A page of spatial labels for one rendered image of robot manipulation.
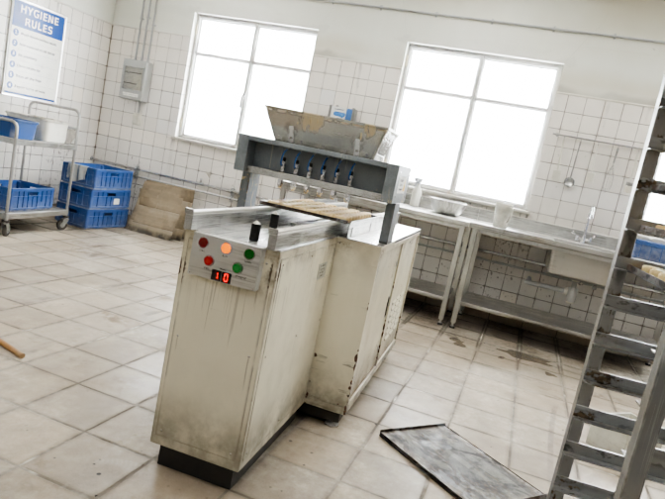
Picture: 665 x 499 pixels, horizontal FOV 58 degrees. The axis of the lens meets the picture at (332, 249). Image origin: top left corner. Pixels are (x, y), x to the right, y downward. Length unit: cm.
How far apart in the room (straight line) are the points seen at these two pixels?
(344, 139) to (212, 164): 402
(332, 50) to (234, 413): 458
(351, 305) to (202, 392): 79
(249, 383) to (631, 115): 445
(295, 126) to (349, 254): 61
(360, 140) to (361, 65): 346
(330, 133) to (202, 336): 106
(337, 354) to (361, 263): 41
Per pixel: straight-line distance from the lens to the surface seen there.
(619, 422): 158
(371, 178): 257
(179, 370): 210
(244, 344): 196
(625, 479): 113
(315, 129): 261
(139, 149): 700
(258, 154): 273
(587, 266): 506
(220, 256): 192
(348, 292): 254
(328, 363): 263
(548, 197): 564
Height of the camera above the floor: 115
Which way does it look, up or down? 8 degrees down
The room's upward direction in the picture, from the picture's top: 12 degrees clockwise
